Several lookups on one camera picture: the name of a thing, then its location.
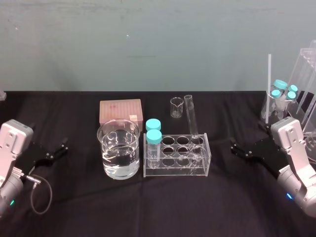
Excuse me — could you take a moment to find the clear acrylic test tube rack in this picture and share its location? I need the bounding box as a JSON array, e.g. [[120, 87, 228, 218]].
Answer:
[[143, 132, 212, 178]]

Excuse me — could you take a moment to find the pink pipette tip box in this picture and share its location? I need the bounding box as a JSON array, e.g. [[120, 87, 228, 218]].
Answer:
[[99, 98, 145, 125]]

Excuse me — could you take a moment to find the clear glass stirring rod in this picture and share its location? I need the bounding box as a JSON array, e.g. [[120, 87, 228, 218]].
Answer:
[[265, 54, 273, 123]]

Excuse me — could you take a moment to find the thin dark cable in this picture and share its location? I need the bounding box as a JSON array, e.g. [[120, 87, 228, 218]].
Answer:
[[13, 167, 53, 215]]

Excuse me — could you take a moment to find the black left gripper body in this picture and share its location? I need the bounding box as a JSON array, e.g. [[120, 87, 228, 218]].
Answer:
[[16, 141, 54, 174]]

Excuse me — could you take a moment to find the black table cloth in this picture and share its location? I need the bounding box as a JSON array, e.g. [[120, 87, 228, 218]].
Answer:
[[0, 90, 316, 237]]

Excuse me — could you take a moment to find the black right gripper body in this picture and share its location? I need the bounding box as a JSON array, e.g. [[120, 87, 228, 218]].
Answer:
[[246, 136, 285, 179]]

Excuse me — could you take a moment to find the clear glass test tube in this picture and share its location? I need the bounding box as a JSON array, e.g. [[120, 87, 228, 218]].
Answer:
[[183, 94, 201, 145]]

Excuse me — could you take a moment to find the large glass beaker with water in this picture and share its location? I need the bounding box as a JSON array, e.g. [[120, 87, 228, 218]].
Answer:
[[96, 118, 141, 180]]

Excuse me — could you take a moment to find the clear acrylic stand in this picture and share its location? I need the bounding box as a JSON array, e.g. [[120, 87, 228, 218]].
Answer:
[[287, 39, 316, 134]]

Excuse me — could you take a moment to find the small empty glass beaker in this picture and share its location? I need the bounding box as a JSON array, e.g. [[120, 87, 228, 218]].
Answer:
[[169, 97, 184, 119]]

